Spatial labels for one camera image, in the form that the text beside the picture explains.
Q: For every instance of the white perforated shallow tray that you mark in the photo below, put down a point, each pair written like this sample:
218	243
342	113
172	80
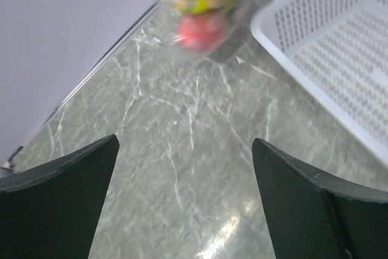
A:
337	51

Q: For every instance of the clear zip bag pink slider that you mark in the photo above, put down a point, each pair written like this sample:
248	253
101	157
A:
171	18

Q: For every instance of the fake red tomato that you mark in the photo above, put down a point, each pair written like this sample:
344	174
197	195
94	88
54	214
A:
202	32

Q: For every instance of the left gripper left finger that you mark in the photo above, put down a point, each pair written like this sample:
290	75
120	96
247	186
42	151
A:
52	210

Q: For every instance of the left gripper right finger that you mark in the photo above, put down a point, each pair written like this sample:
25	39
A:
311	213

